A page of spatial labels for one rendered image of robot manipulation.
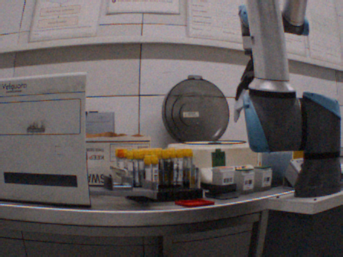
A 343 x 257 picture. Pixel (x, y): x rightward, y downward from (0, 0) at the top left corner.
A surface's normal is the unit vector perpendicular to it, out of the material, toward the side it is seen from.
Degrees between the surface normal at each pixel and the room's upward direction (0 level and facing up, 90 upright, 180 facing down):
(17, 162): 90
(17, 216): 90
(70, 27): 95
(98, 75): 90
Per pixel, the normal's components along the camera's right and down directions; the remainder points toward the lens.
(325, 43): 0.49, 0.08
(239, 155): 0.30, 0.03
